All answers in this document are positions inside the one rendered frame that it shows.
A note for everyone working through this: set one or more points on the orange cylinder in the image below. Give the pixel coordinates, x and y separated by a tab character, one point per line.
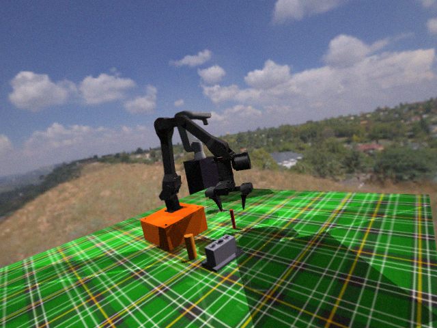
192	255

